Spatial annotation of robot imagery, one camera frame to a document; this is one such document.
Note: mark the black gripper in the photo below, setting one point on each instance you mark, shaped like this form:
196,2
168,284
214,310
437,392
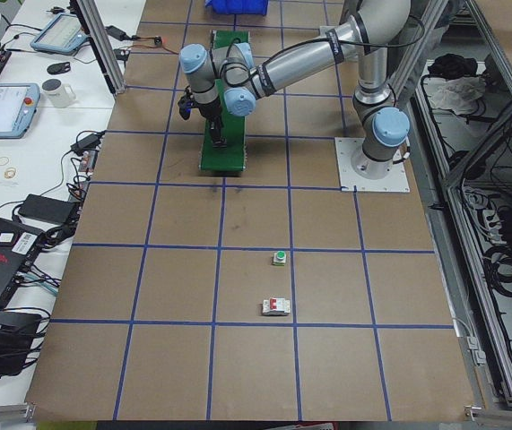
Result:
211,111

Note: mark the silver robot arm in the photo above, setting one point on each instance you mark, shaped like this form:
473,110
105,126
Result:
367,34

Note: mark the green conveyor belt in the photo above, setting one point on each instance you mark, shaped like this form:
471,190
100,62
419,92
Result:
221,68

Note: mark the green push button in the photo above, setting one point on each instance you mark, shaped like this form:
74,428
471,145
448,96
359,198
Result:
279,258

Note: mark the blue plastic bin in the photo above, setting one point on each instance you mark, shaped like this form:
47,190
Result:
238,6

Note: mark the white mug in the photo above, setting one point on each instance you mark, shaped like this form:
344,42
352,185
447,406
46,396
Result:
60,95

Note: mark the white red circuit breaker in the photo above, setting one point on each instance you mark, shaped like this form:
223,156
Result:
276,306

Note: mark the black round disc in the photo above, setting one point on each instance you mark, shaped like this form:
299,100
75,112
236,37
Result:
59,68

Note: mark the blue teach pendant far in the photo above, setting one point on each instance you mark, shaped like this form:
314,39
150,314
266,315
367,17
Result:
63,35

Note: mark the blue teach pendant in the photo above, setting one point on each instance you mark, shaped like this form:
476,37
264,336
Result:
63,35
18,105

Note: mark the black power adapter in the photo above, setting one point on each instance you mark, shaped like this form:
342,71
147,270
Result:
47,209

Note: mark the blue teach pendant near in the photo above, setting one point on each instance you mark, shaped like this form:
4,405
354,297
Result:
18,105

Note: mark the black electronics box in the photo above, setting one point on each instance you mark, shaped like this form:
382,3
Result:
2,342

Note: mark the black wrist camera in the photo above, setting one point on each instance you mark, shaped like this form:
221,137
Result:
186,103

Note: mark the black inline switch box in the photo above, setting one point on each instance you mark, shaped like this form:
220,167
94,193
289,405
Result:
121,54

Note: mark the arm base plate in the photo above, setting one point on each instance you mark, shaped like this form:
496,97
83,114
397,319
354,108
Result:
358,173

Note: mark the aluminium frame post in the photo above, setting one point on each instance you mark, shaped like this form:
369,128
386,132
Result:
91,22

